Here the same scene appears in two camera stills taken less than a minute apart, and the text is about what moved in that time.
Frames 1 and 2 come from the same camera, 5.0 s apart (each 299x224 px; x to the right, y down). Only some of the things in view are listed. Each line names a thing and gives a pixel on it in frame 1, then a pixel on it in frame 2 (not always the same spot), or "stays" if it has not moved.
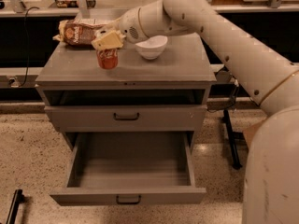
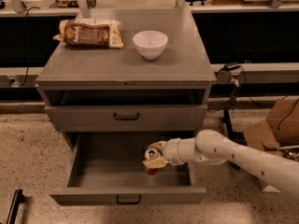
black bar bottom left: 18,198 stays
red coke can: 107,58 to 149,155
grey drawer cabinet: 128,130 stays
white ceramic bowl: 152,48 stays
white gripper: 129,25 to 170,151
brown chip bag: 78,31 stays
